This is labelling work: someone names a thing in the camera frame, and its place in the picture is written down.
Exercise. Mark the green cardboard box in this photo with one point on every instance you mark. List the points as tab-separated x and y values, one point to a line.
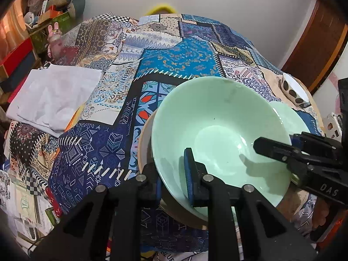
46	31

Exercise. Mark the orange garment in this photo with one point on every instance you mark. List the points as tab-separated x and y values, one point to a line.
338	217

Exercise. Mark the green plate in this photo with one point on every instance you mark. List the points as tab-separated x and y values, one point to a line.
293	119

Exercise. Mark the pink bunny toy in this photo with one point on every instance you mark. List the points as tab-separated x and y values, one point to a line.
54	42

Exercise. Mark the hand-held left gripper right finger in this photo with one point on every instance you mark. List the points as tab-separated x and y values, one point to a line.
188	176

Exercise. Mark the white box with stickers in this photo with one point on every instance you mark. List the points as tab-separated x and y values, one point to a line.
333	126

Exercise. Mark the large white plate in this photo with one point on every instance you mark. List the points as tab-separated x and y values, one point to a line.
144	146

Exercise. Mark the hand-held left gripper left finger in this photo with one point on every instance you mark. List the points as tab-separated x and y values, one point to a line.
159	193

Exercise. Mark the red box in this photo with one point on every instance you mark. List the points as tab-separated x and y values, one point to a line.
15	57

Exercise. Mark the brown wooden door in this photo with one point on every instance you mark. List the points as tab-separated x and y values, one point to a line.
320	43

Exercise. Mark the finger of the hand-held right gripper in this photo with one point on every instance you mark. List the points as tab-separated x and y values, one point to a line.
315	141
272	148

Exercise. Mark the pile of papers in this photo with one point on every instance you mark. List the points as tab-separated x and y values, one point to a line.
24	204

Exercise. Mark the white cloth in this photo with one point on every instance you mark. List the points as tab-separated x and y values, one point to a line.
54	98

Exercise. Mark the person's right hand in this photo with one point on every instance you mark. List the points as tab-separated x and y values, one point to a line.
322	214

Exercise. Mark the yellow round object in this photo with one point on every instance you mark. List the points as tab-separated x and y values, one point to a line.
161	7

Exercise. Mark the small white spotted bowl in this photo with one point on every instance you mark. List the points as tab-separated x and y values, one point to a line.
295	89

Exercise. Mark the patchwork printed blanket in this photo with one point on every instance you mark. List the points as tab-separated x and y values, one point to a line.
174	59

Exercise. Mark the green bowl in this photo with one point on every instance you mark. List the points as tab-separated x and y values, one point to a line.
217	125

